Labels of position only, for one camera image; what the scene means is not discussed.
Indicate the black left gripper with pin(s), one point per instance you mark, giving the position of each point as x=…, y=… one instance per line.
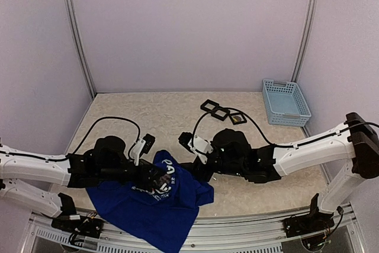
x=143, y=178

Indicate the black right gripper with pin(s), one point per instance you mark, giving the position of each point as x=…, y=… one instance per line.
x=195, y=169

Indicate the blue printed t-shirt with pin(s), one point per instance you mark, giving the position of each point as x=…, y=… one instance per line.
x=161, y=218

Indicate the sunset painting round brooch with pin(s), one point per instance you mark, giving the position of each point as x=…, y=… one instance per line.
x=236, y=118

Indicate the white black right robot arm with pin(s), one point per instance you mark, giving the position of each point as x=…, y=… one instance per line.
x=354, y=141

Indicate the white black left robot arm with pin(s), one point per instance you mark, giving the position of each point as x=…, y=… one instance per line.
x=105, y=162

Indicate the light blue plastic basket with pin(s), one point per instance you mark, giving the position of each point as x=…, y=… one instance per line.
x=285, y=104

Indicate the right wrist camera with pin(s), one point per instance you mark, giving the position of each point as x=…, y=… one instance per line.
x=196, y=145

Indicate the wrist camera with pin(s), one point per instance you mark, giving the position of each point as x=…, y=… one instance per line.
x=140, y=147
x=196, y=145

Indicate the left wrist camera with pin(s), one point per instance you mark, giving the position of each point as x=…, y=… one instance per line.
x=140, y=147

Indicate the black square frame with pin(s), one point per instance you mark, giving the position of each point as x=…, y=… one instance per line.
x=244, y=120
x=220, y=114
x=209, y=106

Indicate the aluminium front rail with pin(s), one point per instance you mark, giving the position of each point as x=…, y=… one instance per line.
x=251, y=233

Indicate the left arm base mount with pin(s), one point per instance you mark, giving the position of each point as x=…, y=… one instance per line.
x=87, y=225

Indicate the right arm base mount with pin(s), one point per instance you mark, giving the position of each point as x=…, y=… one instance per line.
x=311, y=222

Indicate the aluminium corner post right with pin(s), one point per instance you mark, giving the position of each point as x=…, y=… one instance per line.
x=305, y=37

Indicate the aluminium corner post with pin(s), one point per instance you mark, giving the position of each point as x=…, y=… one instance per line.
x=78, y=44
x=305, y=37

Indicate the aluminium corner post left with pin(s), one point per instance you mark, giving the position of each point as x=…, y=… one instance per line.
x=78, y=44

